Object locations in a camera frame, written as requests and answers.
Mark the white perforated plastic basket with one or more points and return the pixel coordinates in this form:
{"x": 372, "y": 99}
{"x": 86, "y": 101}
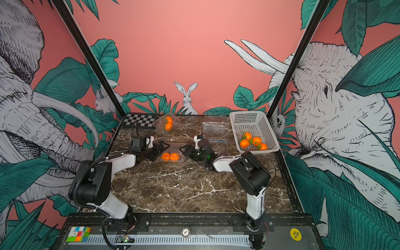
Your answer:
{"x": 257, "y": 124}

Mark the white slotted cable duct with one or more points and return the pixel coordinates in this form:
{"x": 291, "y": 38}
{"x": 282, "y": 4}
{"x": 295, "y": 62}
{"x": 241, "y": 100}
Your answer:
{"x": 170, "y": 239}

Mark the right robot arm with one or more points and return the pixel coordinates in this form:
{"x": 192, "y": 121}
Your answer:
{"x": 249, "y": 171}

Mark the right black frame post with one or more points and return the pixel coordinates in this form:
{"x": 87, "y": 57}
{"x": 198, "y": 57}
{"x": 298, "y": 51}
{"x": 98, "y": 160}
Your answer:
{"x": 307, "y": 36}

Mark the yellow round sticker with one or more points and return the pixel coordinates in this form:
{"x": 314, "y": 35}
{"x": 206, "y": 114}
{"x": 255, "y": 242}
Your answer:
{"x": 296, "y": 234}

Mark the black white checkerboard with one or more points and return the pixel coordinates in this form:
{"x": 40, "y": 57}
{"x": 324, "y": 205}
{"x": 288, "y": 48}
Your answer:
{"x": 139, "y": 120}

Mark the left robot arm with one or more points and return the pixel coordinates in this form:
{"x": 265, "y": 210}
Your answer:
{"x": 91, "y": 187}

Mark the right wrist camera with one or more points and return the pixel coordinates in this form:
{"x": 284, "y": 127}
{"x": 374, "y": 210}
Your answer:
{"x": 197, "y": 139}

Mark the black front rail frame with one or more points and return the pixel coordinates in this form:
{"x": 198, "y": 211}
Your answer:
{"x": 270, "y": 232}

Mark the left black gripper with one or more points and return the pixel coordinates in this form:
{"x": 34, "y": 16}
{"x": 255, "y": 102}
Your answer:
{"x": 155, "y": 146}

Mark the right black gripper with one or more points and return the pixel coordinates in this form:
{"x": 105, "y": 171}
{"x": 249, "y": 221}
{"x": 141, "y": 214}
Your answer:
{"x": 190, "y": 148}

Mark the clear clamshell container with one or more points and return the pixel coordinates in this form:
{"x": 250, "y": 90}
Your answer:
{"x": 160, "y": 122}
{"x": 218, "y": 142}
{"x": 215, "y": 127}
{"x": 174, "y": 147}

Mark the black frame post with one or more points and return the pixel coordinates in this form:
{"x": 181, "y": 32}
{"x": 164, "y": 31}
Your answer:
{"x": 82, "y": 43}
{"x": 307, "y": 36}

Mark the left black frame post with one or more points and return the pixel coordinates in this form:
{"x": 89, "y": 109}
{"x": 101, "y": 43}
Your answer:
{"x": 82, "y": 43}

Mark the orange with leaf centre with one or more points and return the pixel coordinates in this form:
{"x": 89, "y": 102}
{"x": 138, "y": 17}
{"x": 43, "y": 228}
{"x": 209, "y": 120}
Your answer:
{"x": 256, "y": 141}

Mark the colourful rubik cube front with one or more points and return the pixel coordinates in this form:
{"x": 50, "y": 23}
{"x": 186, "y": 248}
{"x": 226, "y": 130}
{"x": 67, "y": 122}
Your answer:
{"x": 79, "y": 234}

